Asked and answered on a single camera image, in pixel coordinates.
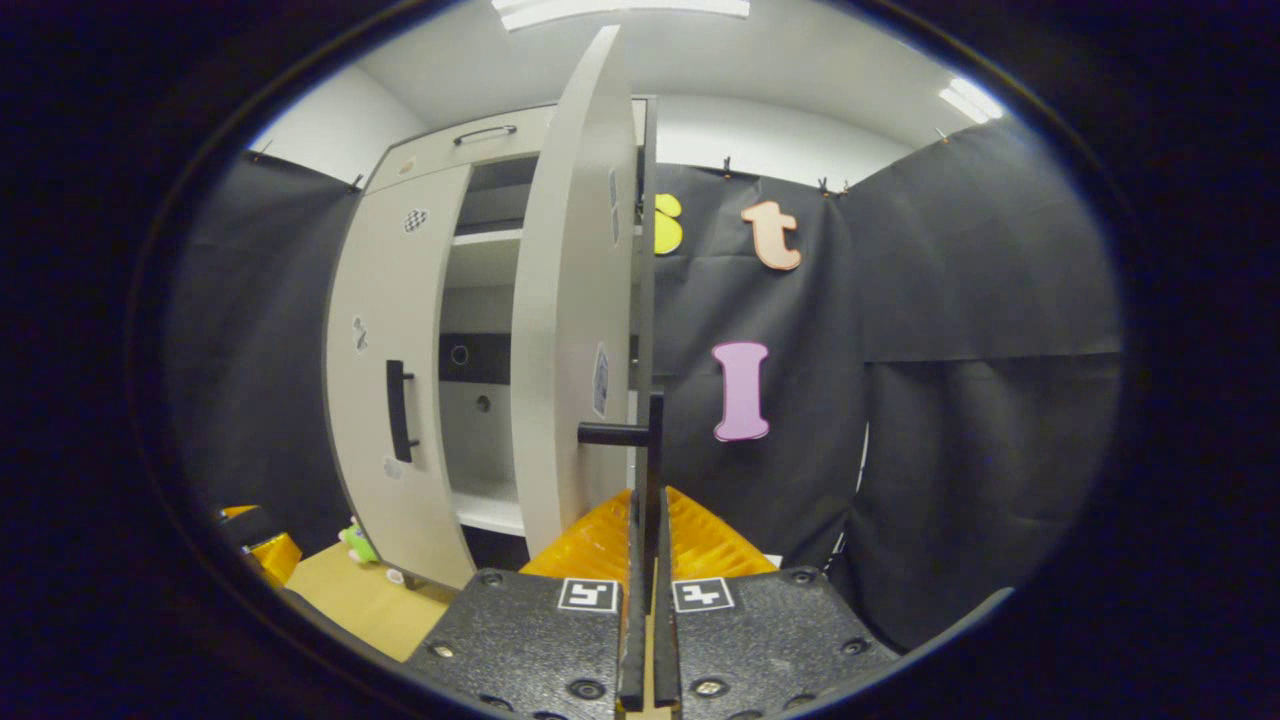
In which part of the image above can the white cabinet shelf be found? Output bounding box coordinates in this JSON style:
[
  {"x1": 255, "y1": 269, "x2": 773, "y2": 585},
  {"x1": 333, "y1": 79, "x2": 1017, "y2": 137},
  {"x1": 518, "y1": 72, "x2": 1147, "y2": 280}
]
[
  {"x1": 450, "y1": 480, "x2": 527, "y2": 537},
  {"x1": 450, "y1": 228, "x2": 523, "y2": 289}
]

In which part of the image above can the beige cabinet door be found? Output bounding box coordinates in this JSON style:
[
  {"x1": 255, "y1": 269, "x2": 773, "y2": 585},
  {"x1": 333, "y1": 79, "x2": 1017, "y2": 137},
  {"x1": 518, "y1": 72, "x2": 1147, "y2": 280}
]
[
  {"x1": 325, "y1": 165, "x2": 476, "y2": 591},
  {"x1": 510, "y1": 25, "x2": 666, "y2": 611}
]

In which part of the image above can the small ceiling light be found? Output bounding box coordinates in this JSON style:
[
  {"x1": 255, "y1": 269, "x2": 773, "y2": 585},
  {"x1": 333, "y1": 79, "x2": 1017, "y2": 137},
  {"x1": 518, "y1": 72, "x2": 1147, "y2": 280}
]
[{"x1": 940, "y1": 78, "x2": 1004, "y2": 123}]

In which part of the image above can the long ceiling light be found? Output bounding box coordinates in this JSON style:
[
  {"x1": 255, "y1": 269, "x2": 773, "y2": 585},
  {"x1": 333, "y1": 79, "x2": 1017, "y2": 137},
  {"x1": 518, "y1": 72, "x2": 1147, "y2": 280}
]
[{"x1": 490, "y1": 0, "x2": 751, "y2": 31}]

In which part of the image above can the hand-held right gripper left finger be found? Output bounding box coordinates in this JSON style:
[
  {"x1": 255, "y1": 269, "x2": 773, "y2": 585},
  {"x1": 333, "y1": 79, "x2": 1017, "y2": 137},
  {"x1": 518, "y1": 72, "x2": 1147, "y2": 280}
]
[{"x1": 405, "y1": 488, "x2": 646, "y2": 720}]

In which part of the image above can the black backdrop cloth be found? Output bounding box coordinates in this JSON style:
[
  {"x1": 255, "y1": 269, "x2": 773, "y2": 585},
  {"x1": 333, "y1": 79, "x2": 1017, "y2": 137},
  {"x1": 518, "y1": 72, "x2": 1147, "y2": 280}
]
[{"x1": 165, "y1": 118, "x2": 1123, "y2": 651}]

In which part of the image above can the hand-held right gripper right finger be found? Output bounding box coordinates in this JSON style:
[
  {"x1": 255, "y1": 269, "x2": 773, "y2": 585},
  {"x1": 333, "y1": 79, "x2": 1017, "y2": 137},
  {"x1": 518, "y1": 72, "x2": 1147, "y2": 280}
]
[{"x1": 655, "y1": 487, "x2": 901, "y2": 720}]

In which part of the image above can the beige double-door shoe cabinet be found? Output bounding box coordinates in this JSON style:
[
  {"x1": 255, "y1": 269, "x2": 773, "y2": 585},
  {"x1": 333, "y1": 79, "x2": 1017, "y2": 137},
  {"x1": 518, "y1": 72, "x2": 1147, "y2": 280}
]
[{"x1": 325, "y1": 95, "x2": 661, "y2": 593}]

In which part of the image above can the beige drawer front with handle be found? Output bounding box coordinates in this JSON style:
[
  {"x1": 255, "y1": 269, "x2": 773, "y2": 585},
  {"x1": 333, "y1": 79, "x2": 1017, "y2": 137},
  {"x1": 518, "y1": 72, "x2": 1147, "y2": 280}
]
[{"x1": 365, "y1": 105, "x2": 556, "y2": 196}]

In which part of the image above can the green plush toy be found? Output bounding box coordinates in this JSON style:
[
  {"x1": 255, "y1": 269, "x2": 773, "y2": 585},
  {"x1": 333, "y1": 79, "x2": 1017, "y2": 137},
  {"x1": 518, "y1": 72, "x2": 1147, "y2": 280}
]
[{"x1": 340, "y1": 520, "x2": 381, "y2": 566}]

